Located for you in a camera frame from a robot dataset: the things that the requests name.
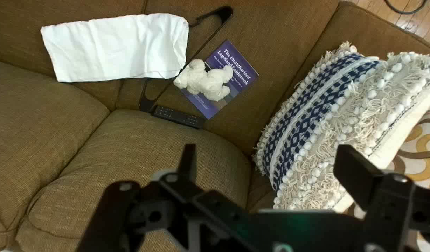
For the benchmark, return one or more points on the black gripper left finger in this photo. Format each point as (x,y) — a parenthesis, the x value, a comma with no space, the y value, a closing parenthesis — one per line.
(188,162)

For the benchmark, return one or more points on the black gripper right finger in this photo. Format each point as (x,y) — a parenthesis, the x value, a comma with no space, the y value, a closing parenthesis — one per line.
(359,175)

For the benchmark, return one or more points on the white fluffy toy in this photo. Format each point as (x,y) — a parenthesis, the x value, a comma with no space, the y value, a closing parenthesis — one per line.
(205,80)

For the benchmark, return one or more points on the brown fabric sofa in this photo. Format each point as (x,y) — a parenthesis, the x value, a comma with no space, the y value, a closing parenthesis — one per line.
(131,140)

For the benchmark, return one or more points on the black remote control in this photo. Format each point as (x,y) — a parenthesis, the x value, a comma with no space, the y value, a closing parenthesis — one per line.
(177,115)

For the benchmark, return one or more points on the brown gold wave pillow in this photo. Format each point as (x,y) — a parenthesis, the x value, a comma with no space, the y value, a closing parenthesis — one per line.
(422,158)

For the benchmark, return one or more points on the cream pillow with blue tassels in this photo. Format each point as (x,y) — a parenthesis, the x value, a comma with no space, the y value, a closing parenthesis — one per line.
(327,116)

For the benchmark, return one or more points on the purple book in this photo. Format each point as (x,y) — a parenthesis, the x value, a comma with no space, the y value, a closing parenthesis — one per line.
(240,64)

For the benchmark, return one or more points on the white folded cloth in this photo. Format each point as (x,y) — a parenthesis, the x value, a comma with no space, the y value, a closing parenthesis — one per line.
(117,46)

